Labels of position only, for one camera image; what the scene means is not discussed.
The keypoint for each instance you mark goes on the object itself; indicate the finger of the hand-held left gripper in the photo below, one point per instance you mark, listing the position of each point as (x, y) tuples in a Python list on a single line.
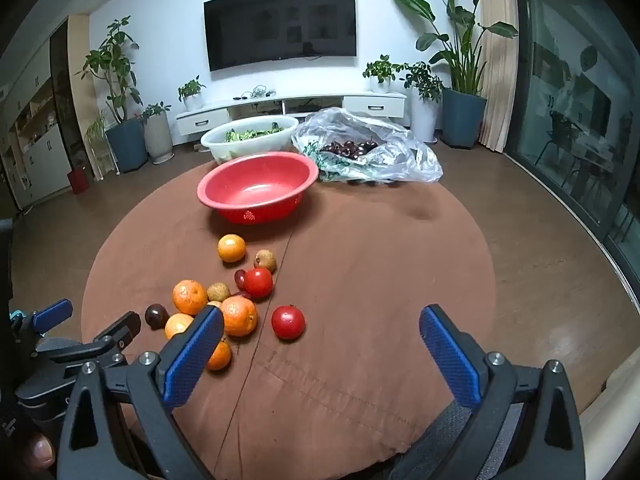
[(120, 331), (52, 312)]

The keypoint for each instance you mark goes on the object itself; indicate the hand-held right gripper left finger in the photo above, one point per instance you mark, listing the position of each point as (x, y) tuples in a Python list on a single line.
[(195, 355)]

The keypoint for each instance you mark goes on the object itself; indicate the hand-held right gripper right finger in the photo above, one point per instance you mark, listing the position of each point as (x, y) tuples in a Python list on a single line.
[(450, 355)]

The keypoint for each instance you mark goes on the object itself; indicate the orange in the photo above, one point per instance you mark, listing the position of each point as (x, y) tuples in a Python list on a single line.
[(221, 357), (176, 324), (240, 316), (231, 248), (189, 296)]

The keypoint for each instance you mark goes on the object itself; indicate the red plastic basin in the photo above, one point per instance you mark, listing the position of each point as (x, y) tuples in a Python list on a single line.
[(260, 195)]

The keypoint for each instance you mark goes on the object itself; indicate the person's left hand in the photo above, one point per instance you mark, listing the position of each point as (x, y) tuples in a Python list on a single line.
[(37, 452)]

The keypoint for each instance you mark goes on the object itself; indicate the red waste bin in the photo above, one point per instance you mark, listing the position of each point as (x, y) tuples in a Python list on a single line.
[(77, 181)]

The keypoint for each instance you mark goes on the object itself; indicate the cream sofa edge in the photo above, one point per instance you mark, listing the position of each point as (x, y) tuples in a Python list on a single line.
[(615, 400)]

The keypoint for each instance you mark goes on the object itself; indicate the leafy tree in dark pot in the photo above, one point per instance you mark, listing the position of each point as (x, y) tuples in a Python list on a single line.
[(125, 142)]

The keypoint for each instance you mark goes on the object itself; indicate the grass plant on white stand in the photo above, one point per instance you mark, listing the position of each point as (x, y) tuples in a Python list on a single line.
[(97, 132)]

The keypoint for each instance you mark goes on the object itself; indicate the small plant in ribbed pot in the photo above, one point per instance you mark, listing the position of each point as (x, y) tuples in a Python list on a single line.
[(157, 135)]

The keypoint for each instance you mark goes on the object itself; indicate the clear plastic bag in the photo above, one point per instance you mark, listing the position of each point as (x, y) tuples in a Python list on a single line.
[(400, 155)]

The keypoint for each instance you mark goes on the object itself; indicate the white plastic basin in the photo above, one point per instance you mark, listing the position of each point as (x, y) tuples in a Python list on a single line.
[(220, 147)]

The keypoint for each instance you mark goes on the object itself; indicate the green leafy vegetables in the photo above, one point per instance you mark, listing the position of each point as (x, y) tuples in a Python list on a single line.
[(250, 133)]

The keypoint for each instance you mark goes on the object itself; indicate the pile of dark cherries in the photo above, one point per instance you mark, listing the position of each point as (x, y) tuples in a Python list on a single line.
[(350, 149)]

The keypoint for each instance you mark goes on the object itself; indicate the large-leaf plant in blue pot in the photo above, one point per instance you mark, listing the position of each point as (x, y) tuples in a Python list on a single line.
[(462, 120)]

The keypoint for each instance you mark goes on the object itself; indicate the small plant in white pot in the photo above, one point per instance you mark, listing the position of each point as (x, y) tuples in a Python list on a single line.
[(380, 80), (192, 101)]

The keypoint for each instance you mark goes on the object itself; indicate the bushy plant in tall pot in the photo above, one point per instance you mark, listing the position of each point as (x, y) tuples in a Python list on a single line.
[(422, 110)]

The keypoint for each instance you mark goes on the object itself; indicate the white television cabinet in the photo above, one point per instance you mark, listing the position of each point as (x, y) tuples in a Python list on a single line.
[(370, 105)]

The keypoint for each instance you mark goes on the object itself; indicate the beige curtain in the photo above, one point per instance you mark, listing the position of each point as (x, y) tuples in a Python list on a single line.
[(495, 85)]

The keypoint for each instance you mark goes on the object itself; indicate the glass sliding door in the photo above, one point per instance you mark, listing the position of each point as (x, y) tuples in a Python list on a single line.
[(575, 110)]

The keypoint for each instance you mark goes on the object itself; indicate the black wall television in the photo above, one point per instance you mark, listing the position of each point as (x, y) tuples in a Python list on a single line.
[(280, 25)]

